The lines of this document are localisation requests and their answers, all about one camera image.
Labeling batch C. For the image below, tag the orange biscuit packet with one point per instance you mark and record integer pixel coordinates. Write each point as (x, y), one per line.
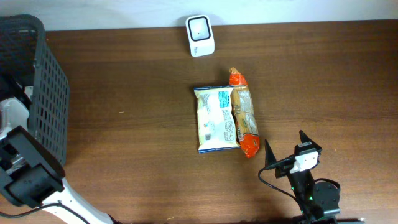
(243, 111)

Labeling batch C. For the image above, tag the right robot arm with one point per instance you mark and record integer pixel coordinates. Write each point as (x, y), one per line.
(317, 198)

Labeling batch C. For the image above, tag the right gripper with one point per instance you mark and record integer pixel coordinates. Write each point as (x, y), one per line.
(270, 157)

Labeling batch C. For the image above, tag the grey plastic mesh basket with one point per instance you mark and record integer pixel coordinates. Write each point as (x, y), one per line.
(30, 70)

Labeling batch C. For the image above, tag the white barcode scanner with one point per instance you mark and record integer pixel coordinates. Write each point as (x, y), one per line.
(200, 35)

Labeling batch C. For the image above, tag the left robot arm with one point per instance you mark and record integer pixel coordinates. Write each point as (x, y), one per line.
(30, 175)

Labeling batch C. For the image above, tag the cream and blue snack bag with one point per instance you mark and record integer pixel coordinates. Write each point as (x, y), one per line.
(216, 126)

